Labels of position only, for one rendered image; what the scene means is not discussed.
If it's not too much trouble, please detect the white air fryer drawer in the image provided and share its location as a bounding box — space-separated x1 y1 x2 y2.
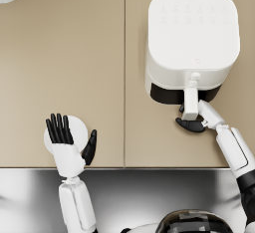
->
149 72 223 121

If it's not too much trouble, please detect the dark round robot body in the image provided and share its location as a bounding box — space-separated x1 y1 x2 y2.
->
120 209 235 233

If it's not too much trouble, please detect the white air fryer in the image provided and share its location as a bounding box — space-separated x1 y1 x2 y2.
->
144 0 241 95

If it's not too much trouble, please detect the white round plate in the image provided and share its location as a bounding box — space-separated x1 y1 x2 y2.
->
43 115 90 155

